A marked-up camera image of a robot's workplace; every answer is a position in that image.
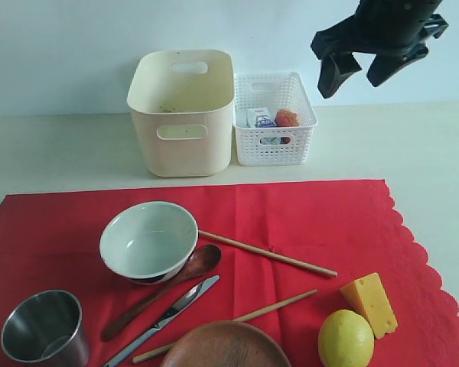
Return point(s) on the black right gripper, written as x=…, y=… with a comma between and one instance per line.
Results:
x=386, y=28

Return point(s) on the orange fried food piece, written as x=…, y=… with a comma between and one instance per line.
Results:
x=288, y=122

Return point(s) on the white blue milk carton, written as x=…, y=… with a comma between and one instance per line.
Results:
x=261, y=118

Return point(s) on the yellow cheese wedge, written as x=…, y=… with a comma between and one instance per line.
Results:
x=367, y=296

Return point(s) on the yellow lemon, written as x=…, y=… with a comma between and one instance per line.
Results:
x=345, y=339

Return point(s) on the white woven plastic basket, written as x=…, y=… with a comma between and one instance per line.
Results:
x=283, y=95

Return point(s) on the cream plastic bin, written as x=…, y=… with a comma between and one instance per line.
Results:
x=182, y=108

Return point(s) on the upper wooden chopstick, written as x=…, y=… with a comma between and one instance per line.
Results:
x=268, y=254

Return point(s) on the wooden chopstick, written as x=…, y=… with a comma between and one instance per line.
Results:
x=268, y=254
x=247, y=317

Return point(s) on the brown wooden spoon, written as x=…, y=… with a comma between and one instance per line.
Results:
x=201, y=262

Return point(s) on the white ceramic bowl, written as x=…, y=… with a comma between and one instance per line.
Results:
x=149, y=243

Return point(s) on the steel table knife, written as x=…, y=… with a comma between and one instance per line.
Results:
x=176, y=308

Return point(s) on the brown wooden plate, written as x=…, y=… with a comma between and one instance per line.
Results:
x=226, y=344

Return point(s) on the lower wooden chopstick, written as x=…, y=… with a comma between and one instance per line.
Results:
x=247, y=317

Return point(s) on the red table cloth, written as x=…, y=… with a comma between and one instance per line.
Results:
x=51, y=241

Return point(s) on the stainless steel cup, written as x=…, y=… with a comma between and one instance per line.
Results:
x=46, y=330

